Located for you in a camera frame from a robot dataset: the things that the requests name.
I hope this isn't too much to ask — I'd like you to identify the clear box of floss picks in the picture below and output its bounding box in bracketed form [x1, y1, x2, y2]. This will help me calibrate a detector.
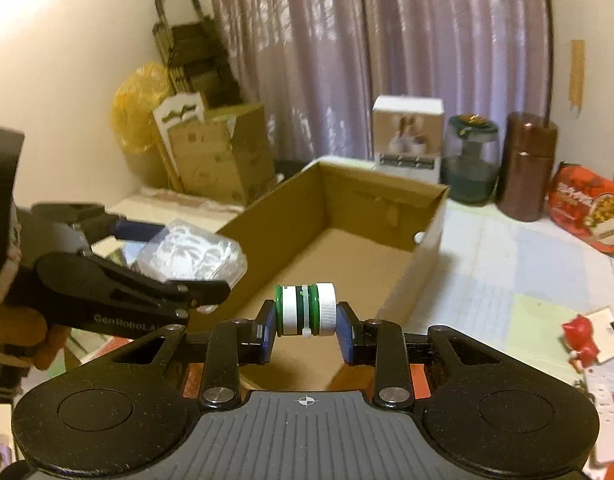
[133, 220, 247, 287]

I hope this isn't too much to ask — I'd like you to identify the person's left hand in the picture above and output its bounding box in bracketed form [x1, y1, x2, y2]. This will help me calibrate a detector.
[0, 304, 72, 370]

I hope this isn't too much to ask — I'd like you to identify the red flat cardboard sheet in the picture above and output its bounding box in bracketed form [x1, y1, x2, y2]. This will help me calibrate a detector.
[181, 358, 614, 480]

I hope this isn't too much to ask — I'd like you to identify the open cardboard box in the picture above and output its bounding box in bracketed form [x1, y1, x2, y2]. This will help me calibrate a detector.
[186, 155, 451, 394]

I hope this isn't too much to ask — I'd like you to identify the yellow plastic bag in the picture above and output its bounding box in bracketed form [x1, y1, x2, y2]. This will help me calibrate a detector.
[110, 62, 173, 155]

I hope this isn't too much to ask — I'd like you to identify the small brown cardboard box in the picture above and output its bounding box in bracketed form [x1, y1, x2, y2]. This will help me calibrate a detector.
[169, 103, 276, 206]

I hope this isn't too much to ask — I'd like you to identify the checked pastel tablecloth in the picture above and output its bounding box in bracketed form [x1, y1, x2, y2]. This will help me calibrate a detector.
[406, 202, 614, 384]

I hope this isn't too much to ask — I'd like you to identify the black folding cart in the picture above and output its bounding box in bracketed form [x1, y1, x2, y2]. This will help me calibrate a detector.
[152, 0, 242, 108]

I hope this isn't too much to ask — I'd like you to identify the red cat figurine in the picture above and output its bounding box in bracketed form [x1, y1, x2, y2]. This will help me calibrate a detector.
[562, 314, 600, 373]

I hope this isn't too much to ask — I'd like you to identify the green glass jar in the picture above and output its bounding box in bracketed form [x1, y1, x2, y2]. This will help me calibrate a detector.
[440, 114, 501, 205]

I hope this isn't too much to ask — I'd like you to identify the white product box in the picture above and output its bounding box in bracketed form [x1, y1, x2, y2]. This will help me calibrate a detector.
[372, 96, 444, 184]

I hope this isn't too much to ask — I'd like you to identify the white flat card box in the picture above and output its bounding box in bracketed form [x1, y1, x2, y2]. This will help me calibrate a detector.
[586, 307, 614, 364]

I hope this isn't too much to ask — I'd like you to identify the brown cylindrical canister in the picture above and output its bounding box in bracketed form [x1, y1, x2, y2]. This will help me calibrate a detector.
[496, 112, 558, 222]

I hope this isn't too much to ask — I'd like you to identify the white remote control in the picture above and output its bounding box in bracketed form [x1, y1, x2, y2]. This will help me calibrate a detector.
[584, 367, 614, 466]

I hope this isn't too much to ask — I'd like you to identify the red oval food tin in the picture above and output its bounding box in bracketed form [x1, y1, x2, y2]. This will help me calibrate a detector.
[548, 162, 614, 256]

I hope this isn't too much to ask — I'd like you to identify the purple curtain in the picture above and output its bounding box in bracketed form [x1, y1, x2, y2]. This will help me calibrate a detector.
[212, 0, 552, 162]

